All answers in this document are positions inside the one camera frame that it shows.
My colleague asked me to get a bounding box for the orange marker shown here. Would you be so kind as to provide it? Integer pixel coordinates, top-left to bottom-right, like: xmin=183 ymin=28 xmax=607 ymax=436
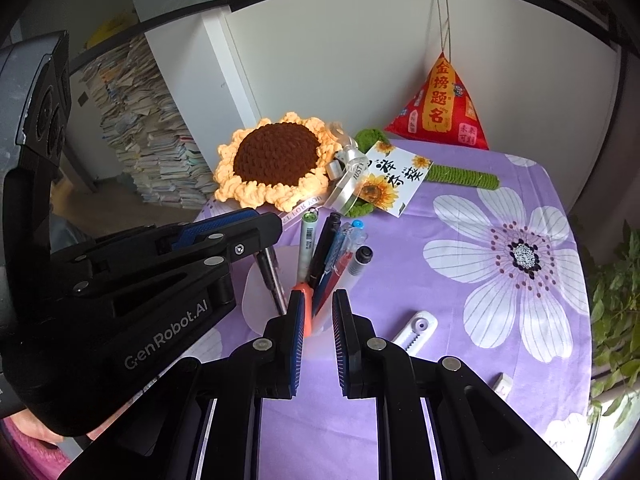
xmin=291 ymin=282 xmax=315 ymax=337

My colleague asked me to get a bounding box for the stack of books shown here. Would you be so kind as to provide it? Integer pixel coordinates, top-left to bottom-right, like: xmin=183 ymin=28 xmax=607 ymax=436
xmin=80 ymin=35 xmax=218 ymax=211

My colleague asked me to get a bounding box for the sunflower greeting card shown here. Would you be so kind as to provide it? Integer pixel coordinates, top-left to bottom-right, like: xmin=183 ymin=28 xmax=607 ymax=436
xmin=357 ymin=141 xmax=432 ymax=218

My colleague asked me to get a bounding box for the white eraser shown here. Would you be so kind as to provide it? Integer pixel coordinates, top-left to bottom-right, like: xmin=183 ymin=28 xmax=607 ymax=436
xmin=490 ymin=372 xmax=515 ymax=401

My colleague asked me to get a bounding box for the thin black pen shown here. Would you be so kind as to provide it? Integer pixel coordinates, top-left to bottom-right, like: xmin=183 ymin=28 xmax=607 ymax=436
xmin=254 ymin=247 xmax=288 ymax=313

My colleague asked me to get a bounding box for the thick black marker pen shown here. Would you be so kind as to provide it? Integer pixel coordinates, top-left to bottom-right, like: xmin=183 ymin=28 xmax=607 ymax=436
xmin=306 ymin=212 xmax=343 ymax=288

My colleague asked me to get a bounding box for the red pyramid bag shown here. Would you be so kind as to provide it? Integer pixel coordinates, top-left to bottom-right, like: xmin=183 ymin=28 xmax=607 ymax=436
xmin=384 ymin=51 xmax=490 ymax=151

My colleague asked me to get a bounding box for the purple floral tablecloth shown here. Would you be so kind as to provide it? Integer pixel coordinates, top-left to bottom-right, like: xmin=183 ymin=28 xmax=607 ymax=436
xmin=192 ymin=139 xmax=593 ymax=480

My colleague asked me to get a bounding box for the white pen green cap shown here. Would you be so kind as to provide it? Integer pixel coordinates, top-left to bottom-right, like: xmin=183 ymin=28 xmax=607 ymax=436
xmin=298 ymin=211 xmax=319 ymax=286

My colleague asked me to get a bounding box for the translucent plastic pen cup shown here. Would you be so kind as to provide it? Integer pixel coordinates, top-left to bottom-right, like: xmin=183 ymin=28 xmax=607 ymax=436
xmin=241 ymin=246 xmax=353 ymax=361

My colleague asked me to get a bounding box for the green potted plant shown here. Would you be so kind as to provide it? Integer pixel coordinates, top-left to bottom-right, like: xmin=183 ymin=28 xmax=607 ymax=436
xmin=587 ymin=220 xmax=640 ymax=428

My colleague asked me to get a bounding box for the green crochet stem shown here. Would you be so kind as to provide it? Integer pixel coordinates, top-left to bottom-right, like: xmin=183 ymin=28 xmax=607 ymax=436
xmin=427 ymin=164 xmax=500 ymax=191

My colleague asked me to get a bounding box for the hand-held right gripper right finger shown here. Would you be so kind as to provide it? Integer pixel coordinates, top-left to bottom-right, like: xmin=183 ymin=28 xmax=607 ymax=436
xmin=332 ymin=288 xmax=578 ymax=480

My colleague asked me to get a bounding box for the white marker black cap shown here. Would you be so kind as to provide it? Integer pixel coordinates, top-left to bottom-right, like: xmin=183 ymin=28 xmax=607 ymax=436
xmin=349 ymin=245 xmax=375 ymax=279

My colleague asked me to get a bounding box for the white ribbon bow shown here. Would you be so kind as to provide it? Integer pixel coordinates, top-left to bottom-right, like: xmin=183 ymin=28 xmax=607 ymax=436
xmin=280 ymin=122 xmax=372 ymax=226

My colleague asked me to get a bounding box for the crochet sunflower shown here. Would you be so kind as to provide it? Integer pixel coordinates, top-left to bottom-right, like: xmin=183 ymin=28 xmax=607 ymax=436
xmin=214 ymin=112 xmax=341 ymax=213

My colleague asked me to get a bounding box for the person's left forearm pink sleeve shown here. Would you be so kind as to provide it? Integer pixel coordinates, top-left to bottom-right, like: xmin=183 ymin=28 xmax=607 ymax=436
xmin=0 ymin=407 xmax=71 ymax=480

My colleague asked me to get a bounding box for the red pen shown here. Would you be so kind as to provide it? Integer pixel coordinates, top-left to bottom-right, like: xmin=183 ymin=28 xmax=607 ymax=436
xmin=327 ymin=250 xmax=353 ymax=281

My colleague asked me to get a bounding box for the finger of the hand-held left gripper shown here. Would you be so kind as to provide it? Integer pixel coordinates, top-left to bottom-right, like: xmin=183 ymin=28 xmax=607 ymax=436
xmin=92 ymin=210 xmax=262 ymax=257
xmin=50 ymin=212 xmax=284 ymax=326

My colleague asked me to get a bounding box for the thin hanging string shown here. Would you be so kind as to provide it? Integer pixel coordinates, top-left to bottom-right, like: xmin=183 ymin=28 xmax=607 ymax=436
xmin=432 ymin=0 xmax=456 ymax=56

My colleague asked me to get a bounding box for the blue pen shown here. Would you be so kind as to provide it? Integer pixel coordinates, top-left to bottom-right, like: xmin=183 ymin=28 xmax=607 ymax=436
xmin=312 ymin=219 xmax=369 ymax=318

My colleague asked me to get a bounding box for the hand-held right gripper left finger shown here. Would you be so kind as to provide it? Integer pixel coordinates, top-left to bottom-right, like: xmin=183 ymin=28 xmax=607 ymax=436
xmin=57 ymin=289 xmax=307 ymax=480

